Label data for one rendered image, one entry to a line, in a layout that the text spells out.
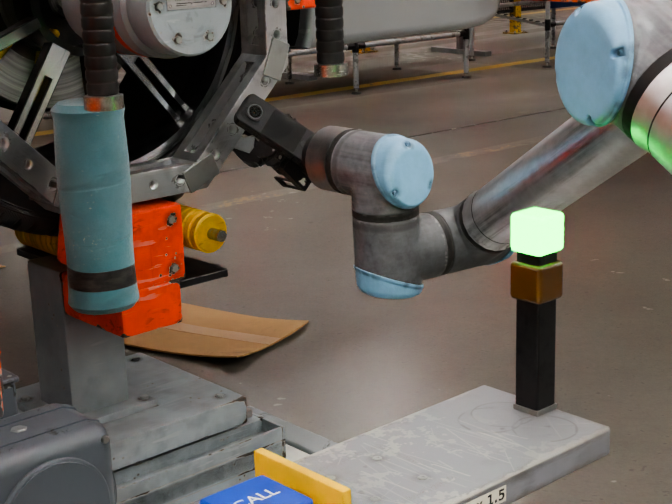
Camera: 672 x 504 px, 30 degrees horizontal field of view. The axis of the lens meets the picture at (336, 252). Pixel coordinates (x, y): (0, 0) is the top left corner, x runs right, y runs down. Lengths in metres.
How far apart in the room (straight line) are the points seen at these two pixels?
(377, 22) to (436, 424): 0.97
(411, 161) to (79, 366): 0.61
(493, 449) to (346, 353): 1.59
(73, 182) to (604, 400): 1.35
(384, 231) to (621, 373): 1.15
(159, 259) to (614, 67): 0.80
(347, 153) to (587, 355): 1.25
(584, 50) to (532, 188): 0.39
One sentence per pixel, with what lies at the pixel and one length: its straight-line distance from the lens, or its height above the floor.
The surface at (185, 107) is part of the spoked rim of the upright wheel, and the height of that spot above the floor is 0.68.
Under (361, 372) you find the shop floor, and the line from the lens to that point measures 2.68.
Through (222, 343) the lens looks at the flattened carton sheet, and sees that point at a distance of 2.87.
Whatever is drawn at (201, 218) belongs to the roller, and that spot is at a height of 0.54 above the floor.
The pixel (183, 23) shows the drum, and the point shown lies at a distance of 1.56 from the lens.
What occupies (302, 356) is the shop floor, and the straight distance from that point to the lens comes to 2.79.
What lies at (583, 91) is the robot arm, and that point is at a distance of 1.21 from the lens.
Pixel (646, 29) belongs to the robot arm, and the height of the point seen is 0.84.
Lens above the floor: 0.96
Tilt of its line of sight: 15 degrees down
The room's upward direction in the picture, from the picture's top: 2 degrees counter-clockwise
